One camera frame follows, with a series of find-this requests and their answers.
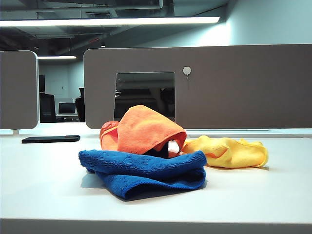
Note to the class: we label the orange microfiber rag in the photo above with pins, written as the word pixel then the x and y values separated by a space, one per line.
pixel 143 129

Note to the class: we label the Rubik's cube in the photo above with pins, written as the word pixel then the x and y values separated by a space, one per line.
pixel 162 151

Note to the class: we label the blue microfiber rag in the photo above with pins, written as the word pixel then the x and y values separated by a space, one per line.
pixel 136 167

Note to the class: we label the yellow microfiber rag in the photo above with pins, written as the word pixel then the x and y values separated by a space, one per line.
pixel 229 154

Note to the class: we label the standing square mirror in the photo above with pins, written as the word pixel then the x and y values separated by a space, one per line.
pixel 143 90

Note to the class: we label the dark seated person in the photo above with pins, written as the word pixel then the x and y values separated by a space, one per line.
pixel 81 107

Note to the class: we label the dark computer monitor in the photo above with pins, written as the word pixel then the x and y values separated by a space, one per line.
pixel 67 108

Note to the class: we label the wide brown desk divider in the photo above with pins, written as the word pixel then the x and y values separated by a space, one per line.
pixel 243 92

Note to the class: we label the long ceiling light strip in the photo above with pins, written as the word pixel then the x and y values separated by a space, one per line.
pixel 109 21

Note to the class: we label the black office chair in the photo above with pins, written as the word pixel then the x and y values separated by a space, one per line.
pixel 47 107

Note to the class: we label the black smartphone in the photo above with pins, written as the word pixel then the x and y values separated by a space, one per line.
pixel 48 139

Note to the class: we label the short ceiling light strip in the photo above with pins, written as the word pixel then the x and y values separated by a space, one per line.
pixel 57 57

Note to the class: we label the white wall hook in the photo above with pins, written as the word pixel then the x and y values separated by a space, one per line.
pixel 187 70

